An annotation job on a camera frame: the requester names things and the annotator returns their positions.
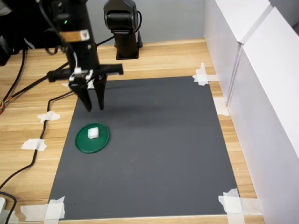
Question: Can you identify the white partition box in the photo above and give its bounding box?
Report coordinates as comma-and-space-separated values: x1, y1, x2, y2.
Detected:
203, 0, 274, 110
228, 6, 299, 224

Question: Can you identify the dark grey mat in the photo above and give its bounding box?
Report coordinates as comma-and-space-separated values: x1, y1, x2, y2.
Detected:
48, 76, 239, 220

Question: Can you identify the black taped-down table cable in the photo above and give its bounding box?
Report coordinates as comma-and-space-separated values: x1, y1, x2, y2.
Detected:
0, 91, 75, 190

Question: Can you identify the black box device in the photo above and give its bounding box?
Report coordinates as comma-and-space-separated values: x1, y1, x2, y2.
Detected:
0, 35, 15, 66

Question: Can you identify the short black looped cable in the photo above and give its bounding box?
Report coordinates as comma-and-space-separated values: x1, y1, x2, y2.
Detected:
43, 27, 71, 56

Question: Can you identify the thick black cable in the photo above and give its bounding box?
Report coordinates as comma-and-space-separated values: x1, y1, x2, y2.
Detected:
0, 36, 115, 103

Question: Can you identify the thin black cable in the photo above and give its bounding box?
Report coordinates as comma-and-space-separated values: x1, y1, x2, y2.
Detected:
0, 191, 18, 224

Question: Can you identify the round green lid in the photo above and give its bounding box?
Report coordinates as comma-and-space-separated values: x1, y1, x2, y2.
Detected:
74, 123, 110, 154

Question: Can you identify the white gripper camera box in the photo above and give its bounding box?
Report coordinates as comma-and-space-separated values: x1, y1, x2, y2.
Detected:
68, 67, 94, 82

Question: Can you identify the black cable with coloured wires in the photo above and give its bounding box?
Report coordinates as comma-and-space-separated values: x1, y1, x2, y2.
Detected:
0, 49, 26, 115

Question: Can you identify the small white plastic terminal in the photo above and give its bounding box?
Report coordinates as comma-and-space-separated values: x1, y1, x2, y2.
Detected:
87, 127, 99, 140

